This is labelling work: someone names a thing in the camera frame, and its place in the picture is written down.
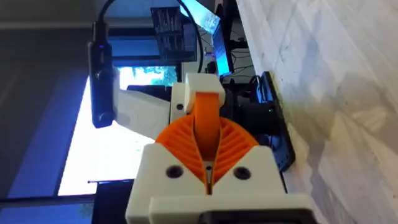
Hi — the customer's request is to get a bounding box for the black camera cable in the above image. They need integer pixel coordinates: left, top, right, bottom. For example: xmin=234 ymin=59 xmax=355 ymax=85
xmin=96 ymin=0 xmax=205 ymax=74

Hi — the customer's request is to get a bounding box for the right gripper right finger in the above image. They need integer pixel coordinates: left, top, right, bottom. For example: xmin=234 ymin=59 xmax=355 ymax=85
xmin=211 ymin=116 xmax=287 ymax=196

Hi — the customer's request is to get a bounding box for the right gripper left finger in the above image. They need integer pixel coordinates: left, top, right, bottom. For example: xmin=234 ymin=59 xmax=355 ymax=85
xmin=126 ymin=114 xmax=209 ymax=224

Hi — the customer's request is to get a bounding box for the black rail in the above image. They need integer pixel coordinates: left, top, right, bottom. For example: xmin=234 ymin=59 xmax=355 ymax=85
xmin=260 ymin=70 xmax=296 ymax=172

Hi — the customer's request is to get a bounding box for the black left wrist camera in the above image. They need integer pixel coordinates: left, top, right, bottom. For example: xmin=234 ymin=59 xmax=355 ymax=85
xmin=87 ymin=21 xmax=116 ymax=129

